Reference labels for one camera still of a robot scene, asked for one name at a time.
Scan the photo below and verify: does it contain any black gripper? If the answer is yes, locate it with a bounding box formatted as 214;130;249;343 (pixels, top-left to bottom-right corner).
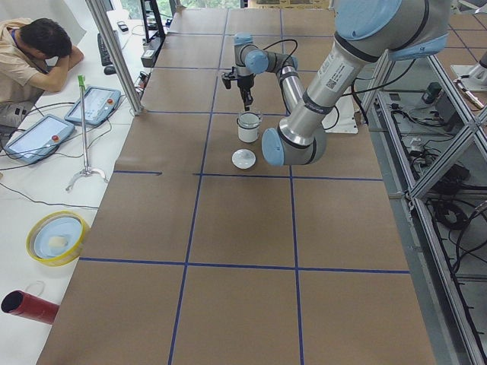
237;74;254;111

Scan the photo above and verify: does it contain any white enamel cup lid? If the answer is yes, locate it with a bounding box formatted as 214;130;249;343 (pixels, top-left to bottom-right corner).
231;149;256;170

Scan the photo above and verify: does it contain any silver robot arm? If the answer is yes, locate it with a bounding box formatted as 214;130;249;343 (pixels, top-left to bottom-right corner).
261;1;450;167
221;32;304;114

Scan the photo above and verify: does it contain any white enamel cup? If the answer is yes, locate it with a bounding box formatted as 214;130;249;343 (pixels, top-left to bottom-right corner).
237;120;260;143

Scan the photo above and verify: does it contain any black box device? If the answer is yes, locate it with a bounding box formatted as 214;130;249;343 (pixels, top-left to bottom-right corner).
141;36;164;68

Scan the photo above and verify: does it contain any black computer mouse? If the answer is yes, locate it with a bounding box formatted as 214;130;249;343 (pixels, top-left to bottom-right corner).
103;65;116;75

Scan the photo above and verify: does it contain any far teach pendant tablet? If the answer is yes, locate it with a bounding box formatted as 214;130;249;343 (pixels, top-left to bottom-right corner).
84;86;121;126

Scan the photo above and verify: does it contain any teach pendant tablet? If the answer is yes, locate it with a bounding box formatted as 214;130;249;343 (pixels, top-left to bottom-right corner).
84;86;121;126
4;114;75;164

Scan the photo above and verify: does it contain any black keyboard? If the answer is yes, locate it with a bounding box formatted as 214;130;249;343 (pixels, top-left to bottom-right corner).
97;33;112;66

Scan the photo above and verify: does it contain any near teach pendant tablet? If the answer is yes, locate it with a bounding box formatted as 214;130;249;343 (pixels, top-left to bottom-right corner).
4;114;75;164

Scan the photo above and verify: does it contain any person in beige shirt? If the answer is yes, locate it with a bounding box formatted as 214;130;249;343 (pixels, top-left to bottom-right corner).
1;18;84;130

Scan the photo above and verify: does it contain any yellow tape roll with plate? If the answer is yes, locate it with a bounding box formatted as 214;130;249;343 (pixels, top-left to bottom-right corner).
26;211;91;267

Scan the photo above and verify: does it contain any red cylinder tube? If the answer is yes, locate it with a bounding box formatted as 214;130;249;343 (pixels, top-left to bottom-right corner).
1;290;59;325

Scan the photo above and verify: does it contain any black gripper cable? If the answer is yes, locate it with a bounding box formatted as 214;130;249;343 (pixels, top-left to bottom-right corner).
258;38;300;71

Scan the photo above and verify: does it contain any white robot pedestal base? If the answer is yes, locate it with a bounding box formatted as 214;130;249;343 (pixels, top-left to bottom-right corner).
322;96;358;134

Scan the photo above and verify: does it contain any aluminium frame post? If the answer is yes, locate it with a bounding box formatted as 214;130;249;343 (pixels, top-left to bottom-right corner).
85;0;143;116

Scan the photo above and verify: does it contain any green handled reacher grabber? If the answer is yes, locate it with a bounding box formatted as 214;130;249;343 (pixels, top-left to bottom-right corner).
65;75;109;192

